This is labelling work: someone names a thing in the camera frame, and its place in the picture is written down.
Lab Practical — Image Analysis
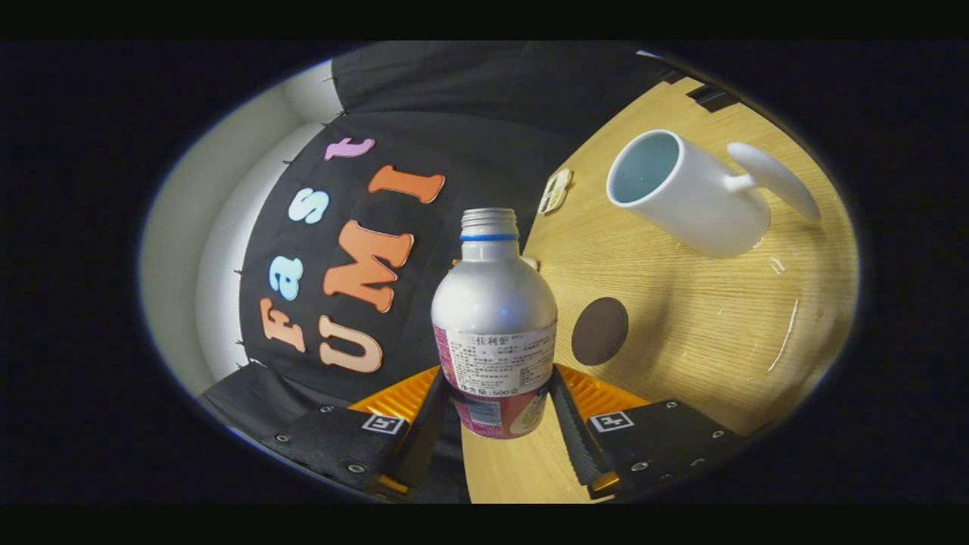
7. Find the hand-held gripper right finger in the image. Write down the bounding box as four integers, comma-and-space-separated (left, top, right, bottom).
549, 363, 758, 500

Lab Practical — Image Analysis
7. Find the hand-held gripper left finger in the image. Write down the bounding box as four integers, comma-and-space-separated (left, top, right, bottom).
257, 366, 453, 500

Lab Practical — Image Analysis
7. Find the dark brown round coaster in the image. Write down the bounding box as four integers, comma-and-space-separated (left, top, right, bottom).
571, 297, 630, 367

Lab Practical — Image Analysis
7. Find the silver juice bottle pink label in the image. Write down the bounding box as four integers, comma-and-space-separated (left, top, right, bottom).
431, 208, 559, 440

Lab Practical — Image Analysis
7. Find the white cup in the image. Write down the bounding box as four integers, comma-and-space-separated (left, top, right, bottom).
606, 129, 822, 260

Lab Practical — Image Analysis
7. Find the wooden table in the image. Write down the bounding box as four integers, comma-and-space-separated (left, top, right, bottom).
462, 76, 860, 504

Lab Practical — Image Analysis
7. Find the white divided sauce tray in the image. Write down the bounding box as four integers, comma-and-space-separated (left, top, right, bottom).
538, 168, 574, 215

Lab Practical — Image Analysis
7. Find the black backdrop cloth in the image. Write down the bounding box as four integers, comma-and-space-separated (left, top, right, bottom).
198, 41, 682, 504

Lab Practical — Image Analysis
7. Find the black table edge clamp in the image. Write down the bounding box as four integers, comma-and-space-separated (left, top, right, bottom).
685, 82, 739, 114

